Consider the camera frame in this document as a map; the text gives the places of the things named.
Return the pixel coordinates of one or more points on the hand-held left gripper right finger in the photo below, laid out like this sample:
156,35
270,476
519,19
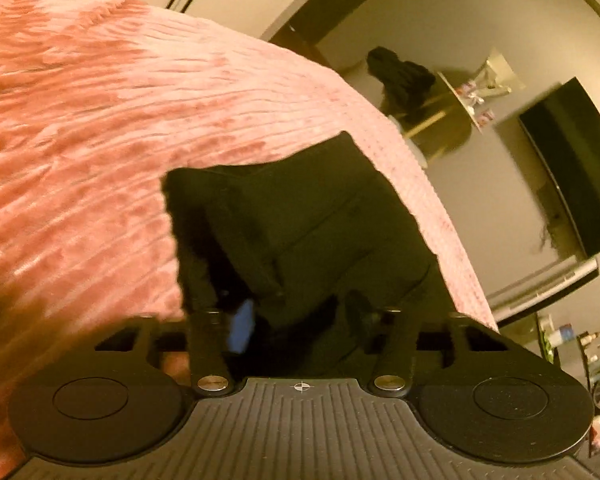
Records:
364,321

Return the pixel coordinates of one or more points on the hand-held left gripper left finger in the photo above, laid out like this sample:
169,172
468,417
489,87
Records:
242,329

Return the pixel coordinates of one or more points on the black pants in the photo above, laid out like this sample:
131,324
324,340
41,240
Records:
305,220

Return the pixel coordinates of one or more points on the white round basket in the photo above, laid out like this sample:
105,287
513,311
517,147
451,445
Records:
410,137

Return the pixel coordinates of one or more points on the blue and white box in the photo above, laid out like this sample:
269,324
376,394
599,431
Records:
562,334

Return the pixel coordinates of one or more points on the pink ribbed blanket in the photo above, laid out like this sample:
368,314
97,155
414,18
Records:
105,135

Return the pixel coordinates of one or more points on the small pink can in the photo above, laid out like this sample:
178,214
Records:
464,91
485,116

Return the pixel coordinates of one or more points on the wooden round side table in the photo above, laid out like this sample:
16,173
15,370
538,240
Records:
462,102

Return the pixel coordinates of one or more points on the black clothes pile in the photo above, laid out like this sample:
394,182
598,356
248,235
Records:
399,79

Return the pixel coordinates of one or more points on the wrapped flower bouquet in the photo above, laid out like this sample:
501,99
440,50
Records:
496,72

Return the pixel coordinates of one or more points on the dark wooden door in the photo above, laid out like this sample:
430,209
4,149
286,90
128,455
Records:
312,40

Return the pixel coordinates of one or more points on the black wall television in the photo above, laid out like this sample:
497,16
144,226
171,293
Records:
570,165

